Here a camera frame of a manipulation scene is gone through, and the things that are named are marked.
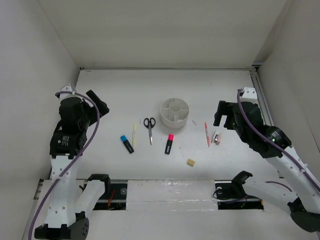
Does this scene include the thin red highlighter pen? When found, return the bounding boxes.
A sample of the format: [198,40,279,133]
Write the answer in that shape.
[204,122,211,148]

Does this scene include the thin yellow highlighter pen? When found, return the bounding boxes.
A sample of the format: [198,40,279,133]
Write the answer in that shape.
[132,123,137,148]

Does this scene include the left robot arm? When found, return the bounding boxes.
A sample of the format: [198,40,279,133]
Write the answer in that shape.
[27,87,112,240]

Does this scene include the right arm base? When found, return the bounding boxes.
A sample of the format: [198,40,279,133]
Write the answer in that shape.
[212,171,264,210]

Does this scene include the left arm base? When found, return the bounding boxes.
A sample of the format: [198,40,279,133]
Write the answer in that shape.
[79,183,128,211]

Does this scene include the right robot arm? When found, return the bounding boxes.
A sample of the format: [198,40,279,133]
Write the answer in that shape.
[212,100,320,233]

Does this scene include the pink mini stapler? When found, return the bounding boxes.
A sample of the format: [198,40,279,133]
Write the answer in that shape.
[211,132,222,145]

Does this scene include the blue capped black highlighter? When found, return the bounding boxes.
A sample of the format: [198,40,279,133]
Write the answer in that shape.
[120,135,134,154]

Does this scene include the white round divided organizer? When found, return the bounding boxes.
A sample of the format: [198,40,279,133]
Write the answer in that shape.
[160,98,190,129]

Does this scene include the tan eraser block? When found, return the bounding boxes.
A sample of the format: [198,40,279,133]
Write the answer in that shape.
[186,159,195,167]

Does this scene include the pink capped black highlighter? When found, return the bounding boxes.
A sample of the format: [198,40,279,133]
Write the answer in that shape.
[164,134,174,155]

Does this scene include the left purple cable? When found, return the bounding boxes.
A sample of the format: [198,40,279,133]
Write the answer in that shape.
[27,90,101,240]

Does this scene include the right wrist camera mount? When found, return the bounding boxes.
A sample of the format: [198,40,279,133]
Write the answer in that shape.
[240,87,258,102]

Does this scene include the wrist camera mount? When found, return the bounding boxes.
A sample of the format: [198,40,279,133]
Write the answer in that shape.
[60,83,76,95]
[240,87,258,102]

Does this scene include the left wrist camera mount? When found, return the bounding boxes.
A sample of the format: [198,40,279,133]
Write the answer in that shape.
[60,83,76,95]

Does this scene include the black handled scissors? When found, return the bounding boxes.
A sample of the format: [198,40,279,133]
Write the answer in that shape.
[143,117,156,145]

